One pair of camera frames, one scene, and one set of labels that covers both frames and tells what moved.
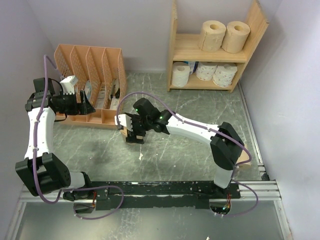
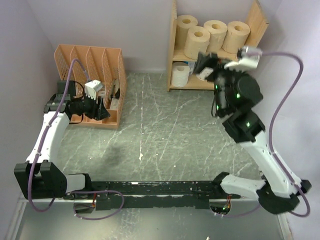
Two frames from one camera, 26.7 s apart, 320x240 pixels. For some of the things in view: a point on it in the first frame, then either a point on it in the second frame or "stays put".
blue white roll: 193,66 stays put
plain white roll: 180,73 stays put
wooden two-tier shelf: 185,48 stays put
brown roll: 244,157 → 197,42
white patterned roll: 205,71 stays put
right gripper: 131,135 → 211,60
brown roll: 236,37 stays put
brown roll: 212,34 stays put
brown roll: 124,133 → 184,22
